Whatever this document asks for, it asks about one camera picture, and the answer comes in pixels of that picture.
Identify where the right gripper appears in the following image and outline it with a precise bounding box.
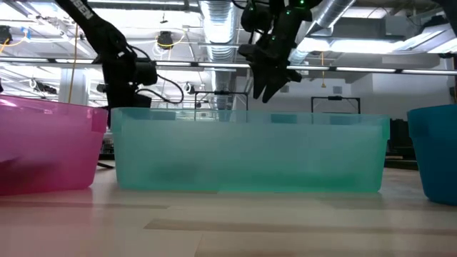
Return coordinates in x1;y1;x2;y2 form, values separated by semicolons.
237;0;323;104

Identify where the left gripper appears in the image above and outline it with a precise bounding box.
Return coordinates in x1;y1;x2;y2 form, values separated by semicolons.
101;53;153;110

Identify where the white pillar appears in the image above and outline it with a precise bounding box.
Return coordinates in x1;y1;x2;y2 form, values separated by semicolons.
58;67;90;107

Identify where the teal translucent plastic bin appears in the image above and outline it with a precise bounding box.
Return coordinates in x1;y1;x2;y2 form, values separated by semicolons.
110;108;391;194

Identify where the bright ceiling light panel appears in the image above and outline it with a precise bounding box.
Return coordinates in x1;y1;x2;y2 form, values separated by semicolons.
296;24;457;55

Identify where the pink-red plastic bin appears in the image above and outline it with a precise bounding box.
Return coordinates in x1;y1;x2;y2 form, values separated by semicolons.
0;94;109;196

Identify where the long ceiling light strip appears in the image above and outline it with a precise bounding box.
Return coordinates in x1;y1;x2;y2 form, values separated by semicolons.
0;56;457;76

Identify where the dark background furniture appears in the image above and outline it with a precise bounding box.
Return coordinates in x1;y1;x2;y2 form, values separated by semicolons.
387;117;418;171

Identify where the blue plastic bin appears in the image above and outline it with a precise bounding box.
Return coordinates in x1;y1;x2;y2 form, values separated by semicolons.
406;104;457;206

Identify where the black metal rig frame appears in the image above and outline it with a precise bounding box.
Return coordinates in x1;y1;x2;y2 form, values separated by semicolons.
194;90;250;112
310;95;362;115

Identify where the yellow pendant cord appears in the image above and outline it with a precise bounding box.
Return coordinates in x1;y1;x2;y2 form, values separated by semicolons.
320;51;328;89

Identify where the yellow hanging cable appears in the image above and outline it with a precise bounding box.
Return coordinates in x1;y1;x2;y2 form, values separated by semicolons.
66;23;81;105

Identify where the black camera cable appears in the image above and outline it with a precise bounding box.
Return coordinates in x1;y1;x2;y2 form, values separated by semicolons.
126;44;185;105

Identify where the black reel with yellow cord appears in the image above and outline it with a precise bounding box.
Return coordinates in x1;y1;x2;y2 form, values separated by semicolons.
154;30;187;58
0;24;14;46

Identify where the smooth silver air duct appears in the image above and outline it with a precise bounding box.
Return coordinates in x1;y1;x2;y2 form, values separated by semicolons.
287;0;358;67

